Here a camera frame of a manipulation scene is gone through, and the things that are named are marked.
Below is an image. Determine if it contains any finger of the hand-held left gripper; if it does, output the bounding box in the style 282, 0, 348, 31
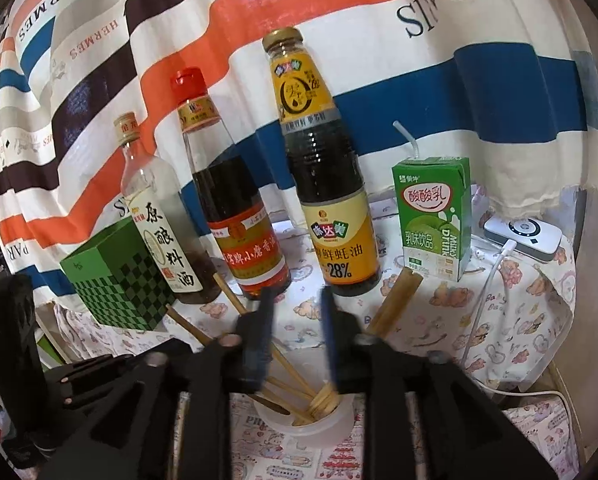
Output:
59, 377, 125, 411
49, 354, 136, 386

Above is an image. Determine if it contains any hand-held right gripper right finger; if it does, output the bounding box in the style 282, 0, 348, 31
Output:
320, 286, 560, 480

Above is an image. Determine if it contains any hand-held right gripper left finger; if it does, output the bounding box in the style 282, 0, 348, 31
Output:
39, 286, 277, 480

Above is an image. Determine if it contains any wooden chopstick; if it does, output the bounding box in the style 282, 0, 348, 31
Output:
165, 306, 213, 347
266, 377, 313, 402
213, 274, 316, 397
254, 392, 316, 424

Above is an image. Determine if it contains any wooden chopsticks bundle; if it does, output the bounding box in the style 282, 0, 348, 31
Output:
309, 267, 424, 417

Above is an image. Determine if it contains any white plastic cup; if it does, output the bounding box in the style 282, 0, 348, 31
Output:
253, 379, 356, 444

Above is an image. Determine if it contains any green checkered box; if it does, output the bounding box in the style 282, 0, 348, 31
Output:
60, 217, 178, 332

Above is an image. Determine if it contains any red cap sesame oil bottle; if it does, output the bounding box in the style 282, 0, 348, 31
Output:
170, 68, 291, 301

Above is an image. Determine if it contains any clear cooking wine bottle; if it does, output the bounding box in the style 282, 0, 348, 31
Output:
113, 112, 221, 306

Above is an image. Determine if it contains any yellow label oyster sauce bottle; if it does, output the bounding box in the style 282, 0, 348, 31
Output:
262, 26, 383, 297

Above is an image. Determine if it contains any green milk drink carton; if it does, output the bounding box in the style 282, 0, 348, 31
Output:
392, 156, 472, 283

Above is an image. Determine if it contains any cartoon printed tablecloth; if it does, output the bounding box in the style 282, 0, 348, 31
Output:
34, 185, 580, 480

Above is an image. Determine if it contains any white power bank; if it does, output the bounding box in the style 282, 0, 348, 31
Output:
483, 216, 562, 264

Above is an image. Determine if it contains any white drinking straw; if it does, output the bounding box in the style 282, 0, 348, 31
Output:
393, 121, 421, 161

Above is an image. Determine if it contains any striped printed curtain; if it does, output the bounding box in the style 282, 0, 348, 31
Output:
0, 0, 598, 307

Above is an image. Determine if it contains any white charging cable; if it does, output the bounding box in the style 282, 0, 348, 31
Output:
458, 240, 570, 401

